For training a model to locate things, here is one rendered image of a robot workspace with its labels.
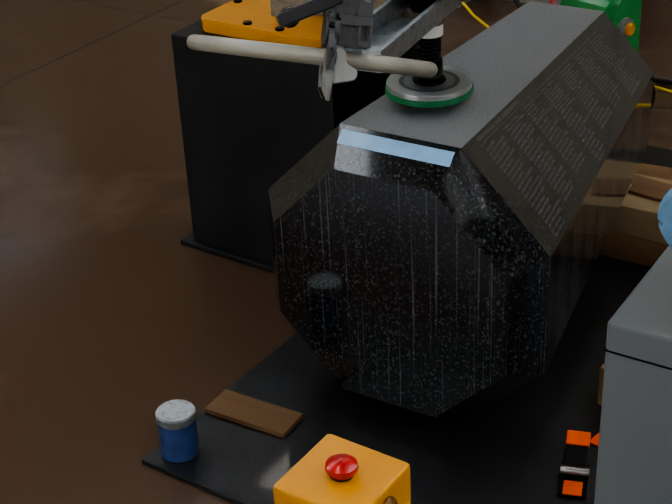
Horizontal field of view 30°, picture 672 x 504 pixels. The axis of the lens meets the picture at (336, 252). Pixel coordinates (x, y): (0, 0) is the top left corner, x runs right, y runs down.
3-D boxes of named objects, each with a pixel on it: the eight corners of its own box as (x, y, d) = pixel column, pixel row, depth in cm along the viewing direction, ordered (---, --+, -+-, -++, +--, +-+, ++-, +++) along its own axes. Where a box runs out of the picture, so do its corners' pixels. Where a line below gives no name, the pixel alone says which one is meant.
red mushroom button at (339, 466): (318, 477, 147) (317, 464, 146) (337, 458, 150) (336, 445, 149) (346, 489, 145) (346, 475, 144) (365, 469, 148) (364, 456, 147)
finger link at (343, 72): (356, 100, 218) (360, 48, 219) (322, 96, 217) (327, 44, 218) (353, 103, 221) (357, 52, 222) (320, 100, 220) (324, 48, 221)
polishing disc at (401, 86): (421, 63, 325) (421, 58, 324) (489, 81, 312) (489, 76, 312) (368, 88, 311) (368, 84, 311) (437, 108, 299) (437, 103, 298)
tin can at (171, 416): (153, 452, 323) (147, 411, 316) (182, 434, 329) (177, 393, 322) (178, 468, 316) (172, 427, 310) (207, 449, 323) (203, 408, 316)
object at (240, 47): (255, 56, 276) (257, 42, 276) (467, 81, 258) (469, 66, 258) (137, 43, 231) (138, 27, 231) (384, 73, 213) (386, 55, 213)
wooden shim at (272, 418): (204, 412, 337) (204, 408, 336) (225, 393, 344) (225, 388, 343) (283, 438, 325) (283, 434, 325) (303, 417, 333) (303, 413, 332)
